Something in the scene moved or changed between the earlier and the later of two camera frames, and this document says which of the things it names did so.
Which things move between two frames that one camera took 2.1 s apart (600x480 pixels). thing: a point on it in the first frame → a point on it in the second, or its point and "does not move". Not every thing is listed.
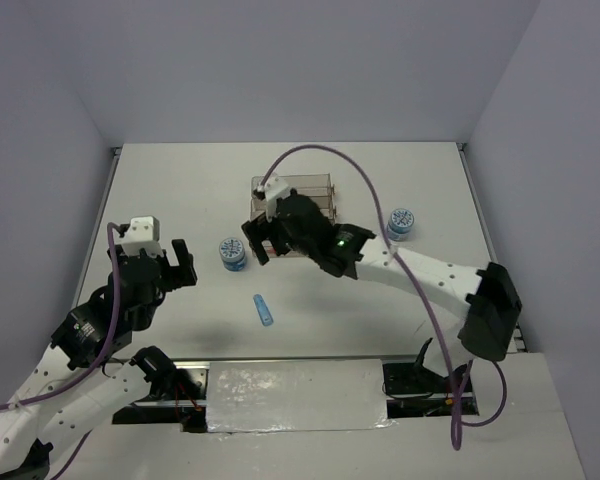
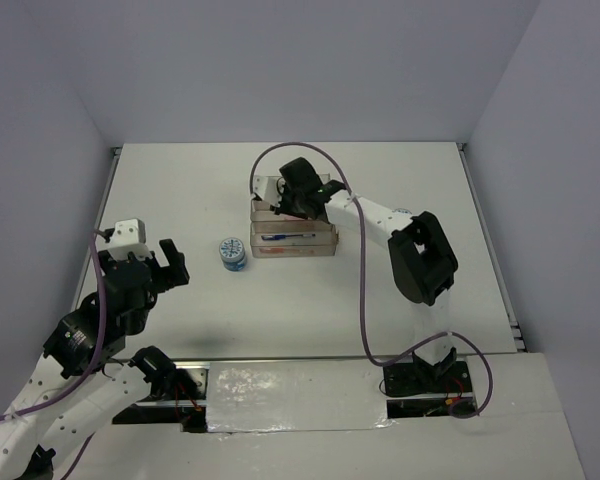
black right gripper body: [299, 244] → [290, 202]
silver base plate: [275, 394] does not move
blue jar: [232, 253] does not move
